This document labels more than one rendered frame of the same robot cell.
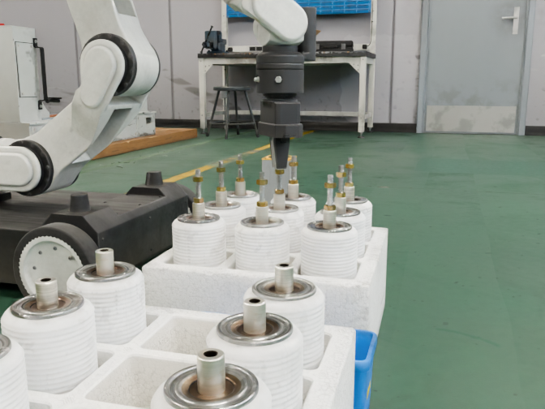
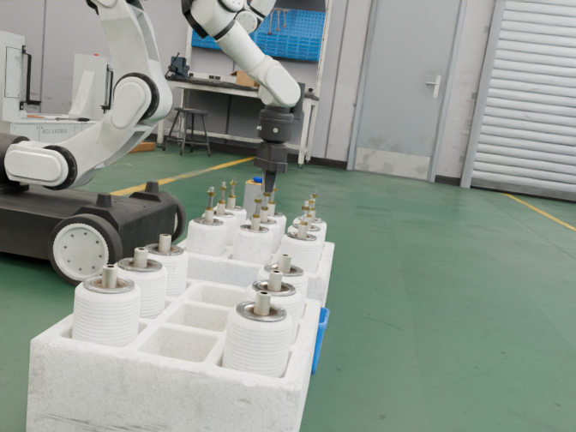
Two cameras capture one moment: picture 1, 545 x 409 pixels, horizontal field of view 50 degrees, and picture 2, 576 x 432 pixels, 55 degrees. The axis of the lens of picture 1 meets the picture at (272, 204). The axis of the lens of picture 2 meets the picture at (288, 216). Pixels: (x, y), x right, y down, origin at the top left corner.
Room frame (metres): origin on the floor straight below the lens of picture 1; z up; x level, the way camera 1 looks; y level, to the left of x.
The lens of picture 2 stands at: (-0.34, 0.15, 0.54)
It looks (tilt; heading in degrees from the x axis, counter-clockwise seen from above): 10 degrees down; 351
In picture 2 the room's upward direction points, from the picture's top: 8 degrees clockwise
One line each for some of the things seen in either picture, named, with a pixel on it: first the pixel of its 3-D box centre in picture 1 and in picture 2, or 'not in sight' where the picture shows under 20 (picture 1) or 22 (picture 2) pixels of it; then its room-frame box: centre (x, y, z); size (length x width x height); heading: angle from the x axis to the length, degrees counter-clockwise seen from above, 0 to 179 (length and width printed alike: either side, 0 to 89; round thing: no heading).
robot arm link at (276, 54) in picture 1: (285, 39); (281, 102); (1.11, -0.02, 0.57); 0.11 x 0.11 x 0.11; 19
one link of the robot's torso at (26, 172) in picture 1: (27, 164); (51, 164); (1.52, 0.64, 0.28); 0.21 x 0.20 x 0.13; 73
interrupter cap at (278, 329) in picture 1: (255, 329); (273, 288); (0.54, 0.02, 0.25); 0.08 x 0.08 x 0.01
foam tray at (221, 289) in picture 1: (279, 288); (255, 278); (1.10, -0.01, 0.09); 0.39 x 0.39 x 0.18; 75
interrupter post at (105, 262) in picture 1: (105, 262); (165, 243); (0.72, 0.21, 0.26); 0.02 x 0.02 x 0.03
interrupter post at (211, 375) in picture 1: (211, 372); (262, 303); (0.43, 0.05, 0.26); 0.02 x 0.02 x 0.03
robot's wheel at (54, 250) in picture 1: (58, 269); (85, 250); (1.19, 0.45, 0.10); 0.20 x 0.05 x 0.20; 73
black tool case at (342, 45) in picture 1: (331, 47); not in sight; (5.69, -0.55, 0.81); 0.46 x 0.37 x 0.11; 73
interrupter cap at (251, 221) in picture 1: (262, 222); (255, 229); (0.99, 0.02, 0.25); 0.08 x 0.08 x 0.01
